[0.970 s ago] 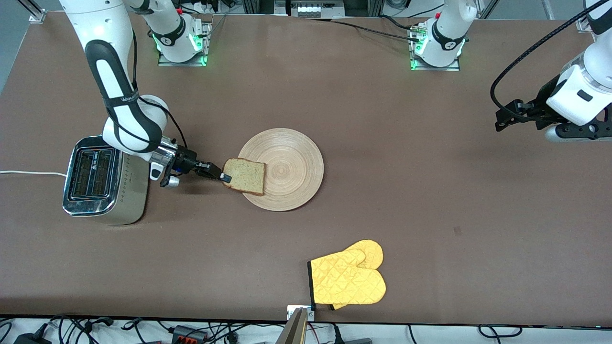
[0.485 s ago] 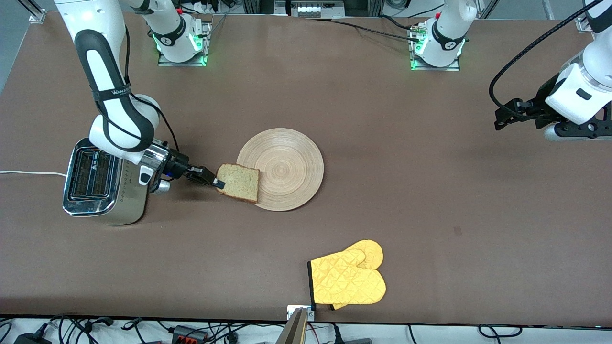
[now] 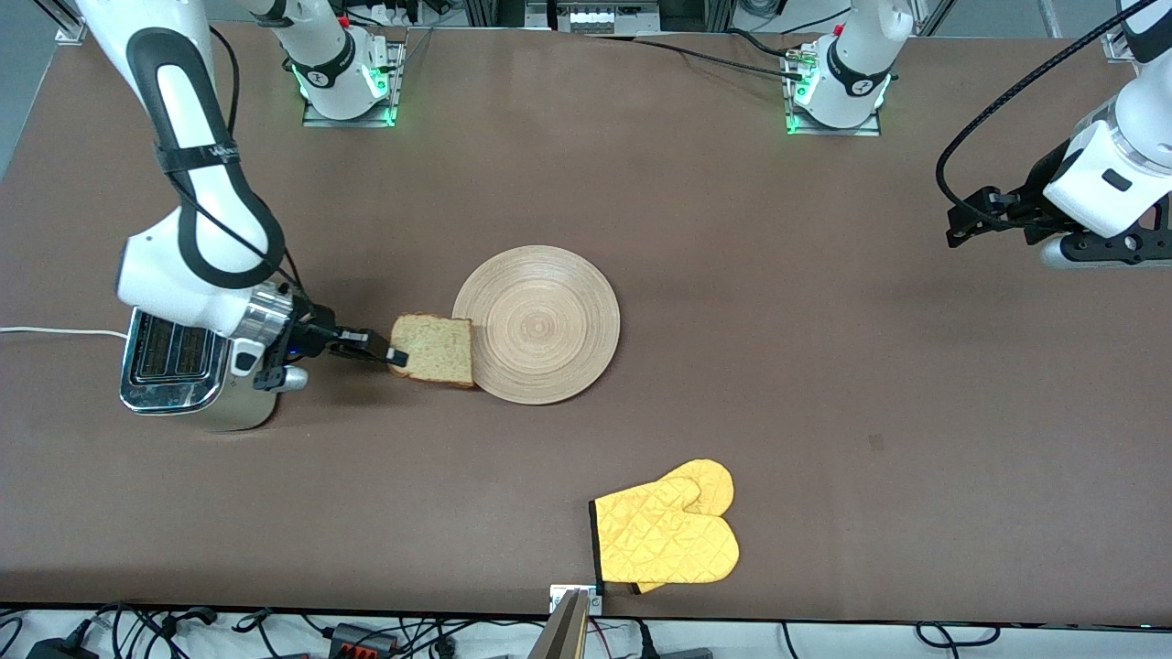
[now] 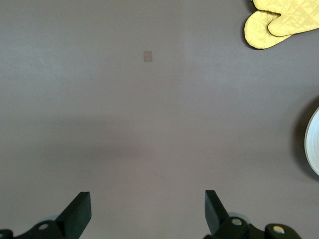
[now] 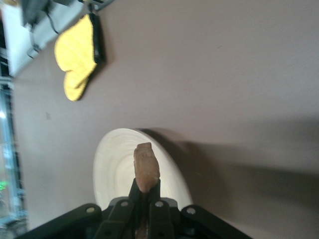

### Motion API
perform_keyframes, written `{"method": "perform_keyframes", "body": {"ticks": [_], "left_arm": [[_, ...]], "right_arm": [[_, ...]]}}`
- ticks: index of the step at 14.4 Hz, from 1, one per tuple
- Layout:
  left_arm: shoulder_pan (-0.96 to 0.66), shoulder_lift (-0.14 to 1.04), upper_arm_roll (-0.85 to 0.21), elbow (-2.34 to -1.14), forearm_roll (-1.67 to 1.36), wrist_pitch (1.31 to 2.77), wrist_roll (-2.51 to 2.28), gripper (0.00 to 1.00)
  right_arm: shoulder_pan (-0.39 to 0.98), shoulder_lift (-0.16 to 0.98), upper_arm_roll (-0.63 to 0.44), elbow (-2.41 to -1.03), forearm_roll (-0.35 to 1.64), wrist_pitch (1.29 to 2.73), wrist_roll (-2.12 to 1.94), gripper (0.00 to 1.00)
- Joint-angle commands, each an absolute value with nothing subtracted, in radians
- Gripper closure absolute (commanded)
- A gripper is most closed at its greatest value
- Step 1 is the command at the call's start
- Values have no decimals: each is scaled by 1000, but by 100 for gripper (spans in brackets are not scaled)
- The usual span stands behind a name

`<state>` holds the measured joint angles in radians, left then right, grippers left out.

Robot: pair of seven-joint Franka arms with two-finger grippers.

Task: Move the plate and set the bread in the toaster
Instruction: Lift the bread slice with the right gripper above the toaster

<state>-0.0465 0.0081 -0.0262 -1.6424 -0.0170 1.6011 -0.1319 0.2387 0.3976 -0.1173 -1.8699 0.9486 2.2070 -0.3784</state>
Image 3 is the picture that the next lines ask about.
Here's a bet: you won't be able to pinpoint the brown bread slice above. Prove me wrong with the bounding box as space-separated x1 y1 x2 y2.
389 313 477 390

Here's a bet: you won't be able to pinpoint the round wooden plate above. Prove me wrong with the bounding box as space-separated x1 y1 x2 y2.
451 244 622 406

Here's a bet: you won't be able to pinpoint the silver two-slot toaster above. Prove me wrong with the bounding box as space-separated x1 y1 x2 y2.
119 305 287 432

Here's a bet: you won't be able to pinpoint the black box red terminals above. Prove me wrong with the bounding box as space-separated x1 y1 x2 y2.
328 622 400 656

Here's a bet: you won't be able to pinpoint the yellow quilted oven mitt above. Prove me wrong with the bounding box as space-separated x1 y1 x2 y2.
632 459 736 597
590 474 741 587

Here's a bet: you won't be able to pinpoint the white power strip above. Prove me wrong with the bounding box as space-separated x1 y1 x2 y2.
552 0 662 34

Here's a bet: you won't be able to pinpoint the black power adapter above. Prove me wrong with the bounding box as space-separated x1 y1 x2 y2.
26 638 100 659

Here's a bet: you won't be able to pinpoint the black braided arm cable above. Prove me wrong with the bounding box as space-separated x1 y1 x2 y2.
936 0 1159 213
169 26 308 308

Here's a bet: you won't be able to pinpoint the white toaster power cord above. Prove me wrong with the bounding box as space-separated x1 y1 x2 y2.
0 326 129 340

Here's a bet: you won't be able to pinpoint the short black table cable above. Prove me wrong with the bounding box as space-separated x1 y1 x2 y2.
728 27 793 60

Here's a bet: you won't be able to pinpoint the long black table cable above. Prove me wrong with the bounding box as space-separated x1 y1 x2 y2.
586 35 807 81

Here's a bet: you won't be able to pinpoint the tan aluminium profile post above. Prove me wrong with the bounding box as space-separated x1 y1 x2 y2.
526 589 591 659

